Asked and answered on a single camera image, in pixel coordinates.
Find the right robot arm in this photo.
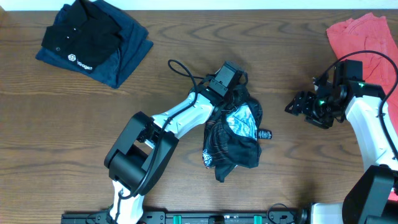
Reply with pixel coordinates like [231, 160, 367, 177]
[285, 81, 397, 223]

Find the red t-shirt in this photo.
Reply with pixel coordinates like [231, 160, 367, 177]
[326, 12, 398, 202]

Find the black cable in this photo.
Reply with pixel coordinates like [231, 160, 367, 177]
[313, 50, 398, 159]
[113, 59, 206, 224]

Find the left black cable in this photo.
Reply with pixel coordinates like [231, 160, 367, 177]
[113, 59, 206, 224]

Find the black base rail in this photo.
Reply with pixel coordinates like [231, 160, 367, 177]
[60, 209, 310, 224]

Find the folded navy blue shirt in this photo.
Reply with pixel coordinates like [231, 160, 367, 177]
[35, 1, 153, 88]

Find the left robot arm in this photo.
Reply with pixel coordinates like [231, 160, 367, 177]
[104, 88, 223, 223]

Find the right black cable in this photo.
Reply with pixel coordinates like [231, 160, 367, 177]
[313, 50, 398, 159]

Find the black printed cycling jersey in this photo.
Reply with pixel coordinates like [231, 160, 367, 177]
[202, 84, 272, 182]

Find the folded black polo shirt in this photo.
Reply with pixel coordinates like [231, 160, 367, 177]
[42, 0, 121, 73]

